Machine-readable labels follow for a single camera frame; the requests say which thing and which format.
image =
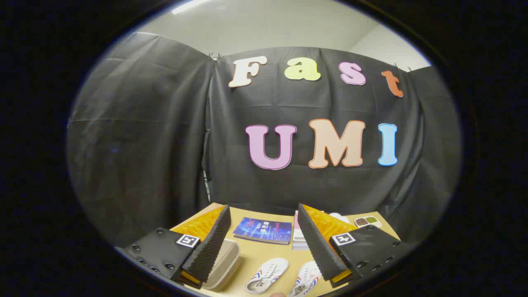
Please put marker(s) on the white fluffy ball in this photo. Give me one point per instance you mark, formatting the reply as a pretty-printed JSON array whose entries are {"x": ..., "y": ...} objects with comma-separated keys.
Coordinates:
[{"x": 339, "y": 217}]

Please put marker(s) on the beige storage box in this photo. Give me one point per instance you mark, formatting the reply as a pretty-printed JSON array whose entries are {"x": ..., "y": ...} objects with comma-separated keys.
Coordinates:
[{"x": 225, "y": 264}]

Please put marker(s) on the white divided dish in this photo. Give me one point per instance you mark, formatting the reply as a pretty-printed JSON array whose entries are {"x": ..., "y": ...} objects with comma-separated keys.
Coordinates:
[{"x": 367, "y": 222}]

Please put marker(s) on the black backdrop cloth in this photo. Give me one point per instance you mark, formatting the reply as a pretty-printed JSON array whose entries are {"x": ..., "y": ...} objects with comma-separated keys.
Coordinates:
[{"x": 165, "y": 144}]

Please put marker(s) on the pink cover book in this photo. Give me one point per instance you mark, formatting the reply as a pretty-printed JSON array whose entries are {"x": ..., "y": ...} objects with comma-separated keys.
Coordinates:
[{"x": 295, "y": 225}]

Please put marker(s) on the blue cover book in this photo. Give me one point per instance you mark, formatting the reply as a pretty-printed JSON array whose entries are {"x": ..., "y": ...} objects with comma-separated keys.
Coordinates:
[{"x": 264, "y": 231}]

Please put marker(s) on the thick white paged book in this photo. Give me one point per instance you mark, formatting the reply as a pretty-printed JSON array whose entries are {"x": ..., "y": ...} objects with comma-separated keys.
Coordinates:
[{"x": 298, "y": 242}]

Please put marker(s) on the white striped canvas shoe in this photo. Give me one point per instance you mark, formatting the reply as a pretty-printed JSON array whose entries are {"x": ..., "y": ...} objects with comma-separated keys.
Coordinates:
[
  {"x": 268, "y": 272},
  {"x": 307, "y": 278}
]

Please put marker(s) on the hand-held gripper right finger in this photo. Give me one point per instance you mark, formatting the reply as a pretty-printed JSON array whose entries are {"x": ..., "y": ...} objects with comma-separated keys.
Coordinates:
[{"x": 317, "y": 247}]

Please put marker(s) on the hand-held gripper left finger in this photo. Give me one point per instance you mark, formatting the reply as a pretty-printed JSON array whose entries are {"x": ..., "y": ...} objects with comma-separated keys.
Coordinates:
[{"x": 212, "y": 247}]

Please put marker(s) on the grey-blue cover book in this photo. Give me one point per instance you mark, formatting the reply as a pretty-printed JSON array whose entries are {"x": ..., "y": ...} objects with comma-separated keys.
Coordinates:
[{"x": 299, "y": 247}]

